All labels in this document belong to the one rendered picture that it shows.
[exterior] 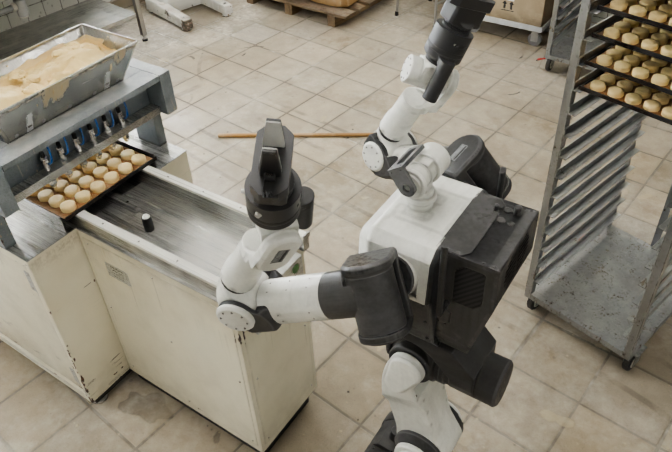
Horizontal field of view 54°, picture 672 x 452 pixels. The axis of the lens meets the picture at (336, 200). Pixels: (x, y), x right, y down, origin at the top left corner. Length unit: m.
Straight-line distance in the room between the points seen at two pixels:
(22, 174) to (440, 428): 1.45
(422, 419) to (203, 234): 0.92
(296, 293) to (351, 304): 0.12
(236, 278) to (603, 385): 1.95
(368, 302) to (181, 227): 1.17
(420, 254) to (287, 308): 0.27
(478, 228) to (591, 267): 1.87
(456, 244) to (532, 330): 1.79
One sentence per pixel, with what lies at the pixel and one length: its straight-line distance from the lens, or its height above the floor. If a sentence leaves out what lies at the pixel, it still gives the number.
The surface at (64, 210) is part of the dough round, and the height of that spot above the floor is 0.92.
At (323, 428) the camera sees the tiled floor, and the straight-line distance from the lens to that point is 2.66.
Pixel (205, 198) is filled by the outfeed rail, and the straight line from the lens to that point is 2.25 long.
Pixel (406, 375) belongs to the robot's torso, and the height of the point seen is 0.97.
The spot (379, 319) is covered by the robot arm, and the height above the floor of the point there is 1.36.
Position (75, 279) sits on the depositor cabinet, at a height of 0.65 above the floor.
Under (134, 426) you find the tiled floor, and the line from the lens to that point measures 2.81.
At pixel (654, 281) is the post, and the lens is 2.55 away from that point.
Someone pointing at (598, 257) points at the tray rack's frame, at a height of 0.15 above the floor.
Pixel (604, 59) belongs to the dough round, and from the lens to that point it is 2.32.
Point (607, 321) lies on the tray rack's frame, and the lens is 2.92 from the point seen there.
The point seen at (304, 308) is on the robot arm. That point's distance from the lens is 1.24.
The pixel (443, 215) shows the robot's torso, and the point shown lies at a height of 1.41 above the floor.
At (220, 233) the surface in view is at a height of 0.84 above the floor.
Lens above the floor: 2.24
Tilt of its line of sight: 39 degrees down
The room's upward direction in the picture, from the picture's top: 3 degrees counter-clockwise
